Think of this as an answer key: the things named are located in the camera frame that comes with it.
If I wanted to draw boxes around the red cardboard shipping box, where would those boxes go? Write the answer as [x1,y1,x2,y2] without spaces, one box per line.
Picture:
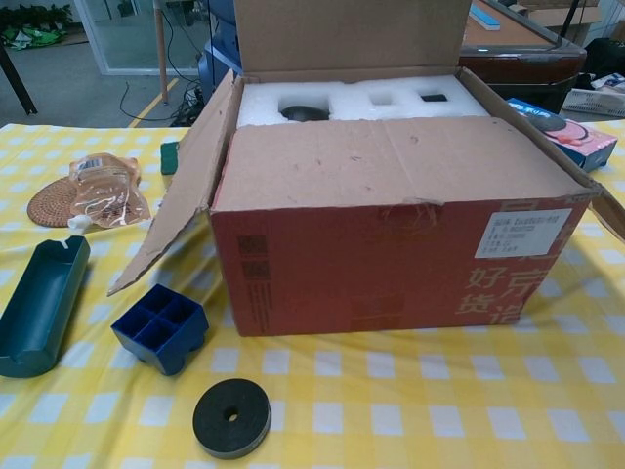
[105,0,625,339]

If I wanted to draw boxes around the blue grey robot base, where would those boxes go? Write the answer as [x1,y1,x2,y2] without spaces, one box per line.
[197,0,245,127]

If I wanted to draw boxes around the blue four-compartment holder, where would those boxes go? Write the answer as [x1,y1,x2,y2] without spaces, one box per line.
[110,282,211,376]

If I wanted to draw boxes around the blue pink package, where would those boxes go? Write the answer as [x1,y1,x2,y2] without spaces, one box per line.
[505,96,619,172]

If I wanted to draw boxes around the black rounded device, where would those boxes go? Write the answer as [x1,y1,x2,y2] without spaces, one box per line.
[280,104,330,123]

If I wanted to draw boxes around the white foam packing insert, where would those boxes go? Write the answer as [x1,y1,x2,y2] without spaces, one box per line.
[237,75,491,129]

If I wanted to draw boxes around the green yellow scrub sponge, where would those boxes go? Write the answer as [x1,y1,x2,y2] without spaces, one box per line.
[158,140,184,177]

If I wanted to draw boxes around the yellow white checkered tablecloth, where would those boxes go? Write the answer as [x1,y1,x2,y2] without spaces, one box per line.
[0,119,625,469]

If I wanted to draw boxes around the clear plastic spout pouch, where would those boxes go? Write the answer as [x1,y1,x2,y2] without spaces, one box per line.
[66,151,152,232]

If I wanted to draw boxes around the black foam disc with hole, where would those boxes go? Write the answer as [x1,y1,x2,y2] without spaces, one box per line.
[192,378,272,460]

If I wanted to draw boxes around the slanted wooden pole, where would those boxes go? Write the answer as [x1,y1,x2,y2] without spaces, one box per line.
[153,0,170,105]

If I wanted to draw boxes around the round woven rattan coaster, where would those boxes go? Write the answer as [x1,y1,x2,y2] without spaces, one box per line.
[26,175,85,229]

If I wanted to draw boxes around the dark wood mahjong table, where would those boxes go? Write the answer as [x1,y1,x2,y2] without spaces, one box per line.
[458,0,587,102]

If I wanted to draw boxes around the blue white mahjong tile row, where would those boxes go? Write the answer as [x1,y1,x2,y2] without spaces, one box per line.
[471,1,502,30]

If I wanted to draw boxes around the teal plastic trough tray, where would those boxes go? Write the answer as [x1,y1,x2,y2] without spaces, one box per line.
[0,234,93,380]

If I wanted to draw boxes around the white framed glass partition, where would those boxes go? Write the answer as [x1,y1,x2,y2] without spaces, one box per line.
[72,0,206,77]

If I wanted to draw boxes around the white plastic mesh basket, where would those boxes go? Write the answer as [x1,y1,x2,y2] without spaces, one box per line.
[561,87,625,118]

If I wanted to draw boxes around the black slanted table leg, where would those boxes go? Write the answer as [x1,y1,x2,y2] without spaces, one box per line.
[0,46,39,116]

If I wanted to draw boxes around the black bag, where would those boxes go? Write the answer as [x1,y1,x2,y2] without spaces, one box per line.
[583,37,625,92]

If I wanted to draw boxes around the green plants and bags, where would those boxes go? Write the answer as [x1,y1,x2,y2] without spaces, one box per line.
[0,4,74,50]

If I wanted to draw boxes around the tangled floor cables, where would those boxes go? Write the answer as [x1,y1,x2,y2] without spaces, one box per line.
[168,80,212,127]

